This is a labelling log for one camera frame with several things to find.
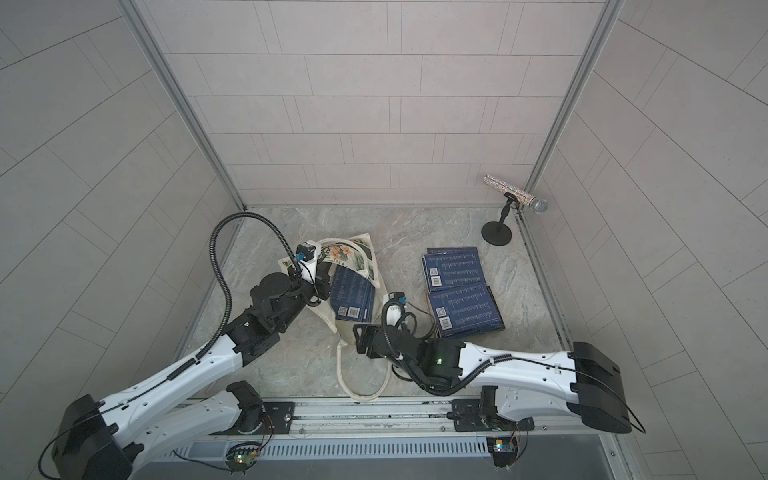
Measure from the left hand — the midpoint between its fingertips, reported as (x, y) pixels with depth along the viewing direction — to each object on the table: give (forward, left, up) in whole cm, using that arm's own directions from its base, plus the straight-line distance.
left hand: (338, 256), depth 73 cm
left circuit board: (-39, +18, -21) cm, 47 cm away
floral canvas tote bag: (+4, -4, -4) cm, 7 cm away
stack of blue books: (0, -1, -20) cm, 21 cm away
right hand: (-16, -7, -11) cm, 20 cm away
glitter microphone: (+19, -56, 0) cm, 59 cm away
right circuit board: (-37, -40, -24) cm, 59 cm away
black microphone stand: (+25, -52, -21) cm, 61 cm away
